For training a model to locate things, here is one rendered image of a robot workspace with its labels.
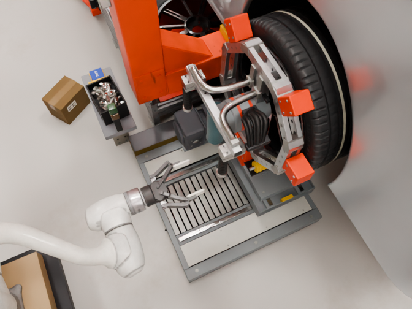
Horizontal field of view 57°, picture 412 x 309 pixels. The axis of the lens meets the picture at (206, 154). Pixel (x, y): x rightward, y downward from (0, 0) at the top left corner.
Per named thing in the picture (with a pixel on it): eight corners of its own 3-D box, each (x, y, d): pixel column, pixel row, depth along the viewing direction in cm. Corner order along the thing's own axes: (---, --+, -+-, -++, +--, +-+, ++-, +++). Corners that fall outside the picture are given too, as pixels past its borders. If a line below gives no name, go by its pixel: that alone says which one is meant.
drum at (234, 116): (269, 125, 158) (275, 106, 146) (224, 144, 154) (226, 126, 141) (253, 100, 164) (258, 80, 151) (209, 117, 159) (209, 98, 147)
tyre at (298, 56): (334, -28, 124) (260, 31, 189) (272, -9, 120) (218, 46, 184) (395, 157, 131) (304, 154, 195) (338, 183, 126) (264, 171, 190)
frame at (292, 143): (283, 184, 168) (318, 119, 119) (270, 190, 167) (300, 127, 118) (228, 93, 190) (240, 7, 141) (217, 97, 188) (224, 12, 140)
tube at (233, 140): (279, 128, 134) (286, 111, 125) (231, 148, 130) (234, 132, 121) (256, 91, 142) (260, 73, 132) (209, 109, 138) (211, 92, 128)
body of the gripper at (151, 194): (140, 191, 142) (163, 182, 144) (148, 211, 139) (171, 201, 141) (137, 184, 136) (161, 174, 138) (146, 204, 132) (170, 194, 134)
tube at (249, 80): (253, 87, 142) (257, 68, 133) (207, 105, 138) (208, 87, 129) (232, 54, 149) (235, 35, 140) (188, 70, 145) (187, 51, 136)
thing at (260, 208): (311, 192, 220) (316, 186, 211) (257, 217, 212) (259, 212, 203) (269, 125, 240) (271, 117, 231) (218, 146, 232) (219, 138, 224)
